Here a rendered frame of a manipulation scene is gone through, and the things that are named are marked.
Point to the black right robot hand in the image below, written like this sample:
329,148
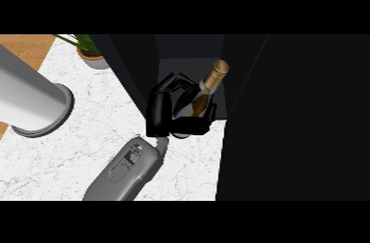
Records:
156,109

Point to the wine bottle with gold foil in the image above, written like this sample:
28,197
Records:
208,85

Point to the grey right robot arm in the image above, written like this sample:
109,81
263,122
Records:
126,171

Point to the dark cabinet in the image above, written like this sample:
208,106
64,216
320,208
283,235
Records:
164,67

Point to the dark cabinet door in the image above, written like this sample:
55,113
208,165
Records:
298,119

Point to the potted green plant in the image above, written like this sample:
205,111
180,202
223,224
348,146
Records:
89,51

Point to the grey cylindrical column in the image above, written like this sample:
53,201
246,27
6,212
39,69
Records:
28,100

